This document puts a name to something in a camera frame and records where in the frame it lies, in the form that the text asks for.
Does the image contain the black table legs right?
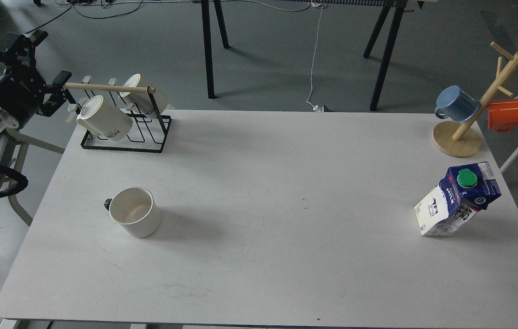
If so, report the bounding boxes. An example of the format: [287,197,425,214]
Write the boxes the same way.
[363,0,407,111]

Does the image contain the black cables on floor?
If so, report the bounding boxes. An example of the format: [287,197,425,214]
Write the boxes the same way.
[25,0,145,35]

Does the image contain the grey chair left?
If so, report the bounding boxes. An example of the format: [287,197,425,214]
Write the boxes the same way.
[0,128,66,228]

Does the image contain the wooden mug tree stand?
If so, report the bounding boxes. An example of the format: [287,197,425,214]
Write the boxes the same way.
[432,42,518,158]

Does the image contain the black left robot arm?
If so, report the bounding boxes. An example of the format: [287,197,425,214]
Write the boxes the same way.
[0,29,71,198]

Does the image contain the white cable on floor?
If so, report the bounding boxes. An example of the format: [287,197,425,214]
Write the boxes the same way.
[192,0,329,112]

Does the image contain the black wire mug rack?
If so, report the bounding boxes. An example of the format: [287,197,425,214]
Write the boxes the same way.
[64,73,172,154]

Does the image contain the cream mug on rack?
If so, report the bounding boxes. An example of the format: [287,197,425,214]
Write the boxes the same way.
[76,95,133,143]
[118,74,171,119]

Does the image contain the white enamel mug black handle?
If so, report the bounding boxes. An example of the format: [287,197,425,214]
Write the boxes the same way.
[103,187,162,238]

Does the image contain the blue mug on tree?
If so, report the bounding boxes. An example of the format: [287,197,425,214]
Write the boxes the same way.
[434,85,481,123]

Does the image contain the cream mug rear on rack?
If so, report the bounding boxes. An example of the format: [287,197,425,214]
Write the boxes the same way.
[118,74,171,119]

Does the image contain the black table legs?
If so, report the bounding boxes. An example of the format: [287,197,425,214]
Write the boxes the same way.
[200,0,230,100]
[363,0,407,111]

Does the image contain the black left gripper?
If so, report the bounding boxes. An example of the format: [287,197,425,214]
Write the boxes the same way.
[0,31,71,129]

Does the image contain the black table legs left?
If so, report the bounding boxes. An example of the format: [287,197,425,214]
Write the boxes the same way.
[200,0,230,100]

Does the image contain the orange mug on tree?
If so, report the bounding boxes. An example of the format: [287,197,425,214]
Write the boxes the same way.
[487,99,518,133]

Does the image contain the cream mug front on rack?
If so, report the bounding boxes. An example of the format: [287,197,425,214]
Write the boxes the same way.
[76,95,133,143]

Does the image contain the blue white milk carton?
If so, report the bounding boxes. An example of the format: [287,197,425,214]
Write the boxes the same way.
[414,162,501,237]

